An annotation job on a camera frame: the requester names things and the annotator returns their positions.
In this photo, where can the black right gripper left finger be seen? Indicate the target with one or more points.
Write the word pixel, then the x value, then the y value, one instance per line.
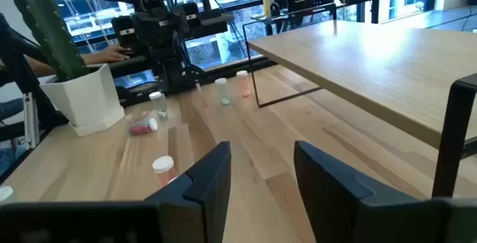
pixel 194 205

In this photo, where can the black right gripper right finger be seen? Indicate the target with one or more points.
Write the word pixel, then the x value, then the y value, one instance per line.
pixel 354 213

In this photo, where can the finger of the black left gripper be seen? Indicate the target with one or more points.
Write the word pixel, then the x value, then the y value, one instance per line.
pixel 192 21
pixel 123 32

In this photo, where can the salmon medicine bottle white cap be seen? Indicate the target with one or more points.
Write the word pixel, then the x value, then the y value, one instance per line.
pixel 244 84
pixel 164 172

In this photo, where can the clear bottle with red pills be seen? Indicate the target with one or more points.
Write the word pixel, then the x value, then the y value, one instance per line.
pixel 141 128

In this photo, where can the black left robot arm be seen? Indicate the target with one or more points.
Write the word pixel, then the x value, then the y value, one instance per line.
pixel 171 71

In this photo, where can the person's forearm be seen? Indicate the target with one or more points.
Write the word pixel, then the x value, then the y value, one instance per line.
pixel 41 67

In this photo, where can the person's hand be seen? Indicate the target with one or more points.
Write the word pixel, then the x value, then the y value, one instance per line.
pixel 112 54

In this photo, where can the white plant pot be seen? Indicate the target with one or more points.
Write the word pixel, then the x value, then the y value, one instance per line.
pixel 85 94

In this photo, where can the tall green cactus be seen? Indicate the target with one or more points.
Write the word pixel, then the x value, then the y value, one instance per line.
pixel 48 30

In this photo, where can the yellow cylinder cup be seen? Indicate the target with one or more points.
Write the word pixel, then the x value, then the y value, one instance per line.
pixel 268 5

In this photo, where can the white pot saucer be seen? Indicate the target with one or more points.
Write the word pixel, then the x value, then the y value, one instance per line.
pixel 100 125

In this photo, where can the person's leg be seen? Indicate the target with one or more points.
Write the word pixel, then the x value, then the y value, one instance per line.
pixel 9 109

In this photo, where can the aluminium profile post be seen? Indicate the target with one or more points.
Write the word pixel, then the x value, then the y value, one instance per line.
pixel 30 123

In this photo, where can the wooden shelf black metal frame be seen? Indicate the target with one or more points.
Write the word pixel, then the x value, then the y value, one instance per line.
pixel 372 68

